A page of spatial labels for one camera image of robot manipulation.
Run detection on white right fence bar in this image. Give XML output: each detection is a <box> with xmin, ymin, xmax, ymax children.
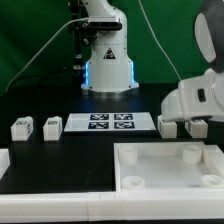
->
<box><xmin>203</xmin><ymin>145</ymin><xmax>224</xmax><ymax>178</ymax></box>

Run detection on white left fence bar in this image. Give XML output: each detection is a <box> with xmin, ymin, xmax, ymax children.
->
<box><xmin>0</xmin><ymin>149</ymin><xmax>10</xmax><ymax>180</ymax></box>

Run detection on white sheet with tags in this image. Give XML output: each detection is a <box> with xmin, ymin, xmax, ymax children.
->
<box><xmin>64</xmin><ymin>112</ymin><xmax>155</xmax><ymax>132</ymax></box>

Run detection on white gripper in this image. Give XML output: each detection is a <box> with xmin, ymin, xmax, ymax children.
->
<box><xmin>161</xmin><ymin>89</ymin><xmax>185</xmax><ymax>122</ymax></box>

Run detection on white square tabletop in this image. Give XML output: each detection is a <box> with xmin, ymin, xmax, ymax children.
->
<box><xmin>114</xmin><ymin>142</ymin><xmax>224</xmax><ymax>192</ymax></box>

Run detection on grey cable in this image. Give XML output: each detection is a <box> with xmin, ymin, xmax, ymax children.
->
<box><xmin>5</xmin><ymin>17</ymin><xmax>90</xmax><ymax>94</ymax></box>

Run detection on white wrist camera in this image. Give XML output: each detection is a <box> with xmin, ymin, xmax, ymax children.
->
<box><xmin>178</xmin><ymin>69</ymin><xmax>224</xmax><ymax>122</ymax></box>

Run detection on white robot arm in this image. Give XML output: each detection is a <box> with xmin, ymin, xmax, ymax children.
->
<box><xmin>81</xmin><ymin>0</ymin><xmax>224</xmax><ymax>122</ymax></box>

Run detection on black cable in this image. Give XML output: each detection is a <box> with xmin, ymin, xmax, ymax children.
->
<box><xmin>5</xmin><ymin>73</ymin><xmax>84</xmax><ymax>93</ymax></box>

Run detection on white front fence bar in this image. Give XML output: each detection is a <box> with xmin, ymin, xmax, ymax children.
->
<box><xmin>0</xmin><ymin>188</ymin><xmax>224</xmax><ymax>223</ymax></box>

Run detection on white fence bar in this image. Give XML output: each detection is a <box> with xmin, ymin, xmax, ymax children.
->
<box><xmin>0</xmin><ymin>149</ymin><xmax>10</xmax><ymax>180</ymax></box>
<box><xmin>0</xmin><ymin>188</ymin><xmax>224</xmax><ymax>223</ymax></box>
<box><xmin>203</xmin><ymin>145</ymin><xmax>224</xmax><ymax>178</ymax></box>

